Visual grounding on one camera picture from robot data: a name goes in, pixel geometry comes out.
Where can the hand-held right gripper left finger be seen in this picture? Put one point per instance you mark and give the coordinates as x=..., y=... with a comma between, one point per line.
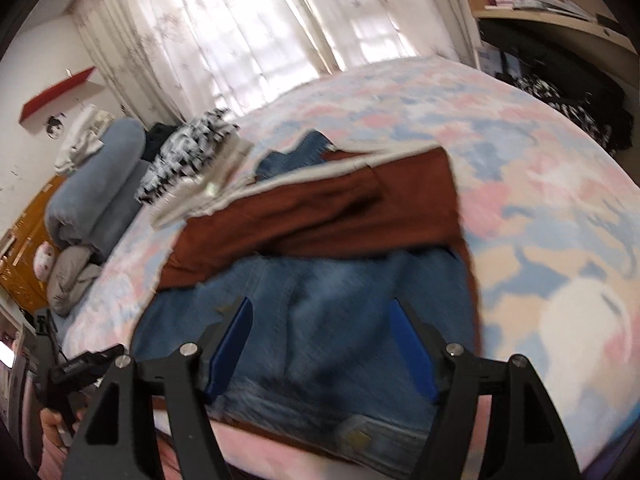
x=232, y=345

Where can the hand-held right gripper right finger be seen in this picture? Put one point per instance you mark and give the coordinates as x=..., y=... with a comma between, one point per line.
x=410, y=345

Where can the denim jacket with brown sleeves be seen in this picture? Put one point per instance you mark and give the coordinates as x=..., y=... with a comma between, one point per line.
x=320, y=220

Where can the white folded clothes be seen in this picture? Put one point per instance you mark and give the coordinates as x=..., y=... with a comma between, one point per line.
x=80, y=145

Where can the person's left hand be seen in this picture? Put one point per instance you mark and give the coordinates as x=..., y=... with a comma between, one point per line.
x=52, y=425

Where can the grey crumpled cloth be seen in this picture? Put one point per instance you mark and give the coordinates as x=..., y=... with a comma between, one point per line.
x=72, y=280

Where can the pink plush toy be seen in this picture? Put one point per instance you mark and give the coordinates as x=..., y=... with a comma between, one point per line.
x=45, y=260

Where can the wooden headboard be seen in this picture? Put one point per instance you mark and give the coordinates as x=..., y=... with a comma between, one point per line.
x=25, y=255

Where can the cream folded garment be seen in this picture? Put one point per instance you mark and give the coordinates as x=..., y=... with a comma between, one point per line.
x=210, y=190

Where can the blue-grey folded quilt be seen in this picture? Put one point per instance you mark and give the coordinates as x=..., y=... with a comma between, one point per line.
x=100, y=190

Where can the black and white printed garment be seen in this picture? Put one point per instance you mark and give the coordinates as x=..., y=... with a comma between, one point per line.
x=185, y=155

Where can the dark fuzzy cloth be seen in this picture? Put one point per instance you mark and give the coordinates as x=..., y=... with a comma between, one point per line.
x=162, y=137

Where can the black and white patterned cloth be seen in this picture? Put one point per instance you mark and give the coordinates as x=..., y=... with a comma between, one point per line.
x=555, y=105

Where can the white leaf-print curtain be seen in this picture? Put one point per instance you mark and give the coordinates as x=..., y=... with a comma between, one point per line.
x=250, y=25

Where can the black bag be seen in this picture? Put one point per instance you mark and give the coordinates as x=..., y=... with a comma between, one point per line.
x=575, y=70

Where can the light wooden desk shelf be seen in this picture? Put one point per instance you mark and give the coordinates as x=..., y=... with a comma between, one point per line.
x=550, y=22

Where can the stack of papers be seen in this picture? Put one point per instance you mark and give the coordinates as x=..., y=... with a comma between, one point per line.
x=555, y=7

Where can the cartoon face wall sticker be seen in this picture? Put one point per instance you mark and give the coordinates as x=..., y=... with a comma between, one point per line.
x=55, y=127

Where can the red wall shelf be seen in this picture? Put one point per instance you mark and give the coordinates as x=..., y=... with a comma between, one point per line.
x=57, y=92

